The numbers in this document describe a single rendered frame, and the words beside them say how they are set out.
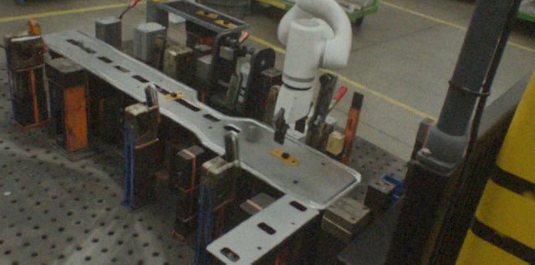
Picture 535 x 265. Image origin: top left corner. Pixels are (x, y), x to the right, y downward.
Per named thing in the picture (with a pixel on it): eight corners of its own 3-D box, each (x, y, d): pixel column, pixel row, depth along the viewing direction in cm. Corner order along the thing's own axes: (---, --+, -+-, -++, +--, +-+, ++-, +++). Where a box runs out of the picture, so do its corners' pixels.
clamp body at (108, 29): (92, 98, 222) (89, 17, 205) (114, 91, 230) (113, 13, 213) (105, 106, 217) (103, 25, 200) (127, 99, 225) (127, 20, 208)
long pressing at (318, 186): (25, 39, 196) (24, 36, 195) (78, 30, 212) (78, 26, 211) (320, 216, 123) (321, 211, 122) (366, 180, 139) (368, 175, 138)
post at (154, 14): (143, 96, 229) (145, 0, 209) (156, 91, 235) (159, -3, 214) (154, 102, 225) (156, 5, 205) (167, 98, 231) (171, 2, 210)
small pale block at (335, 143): (308, 234, 160) (328, 135, 143) (314, 229, 162) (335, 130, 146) (317, 240, 158) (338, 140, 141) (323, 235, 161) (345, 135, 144)
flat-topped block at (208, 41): (180, 117, 216) (185, 15, 195) (194, 112, 222) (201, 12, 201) (196, 126, 211) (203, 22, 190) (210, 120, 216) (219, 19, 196)
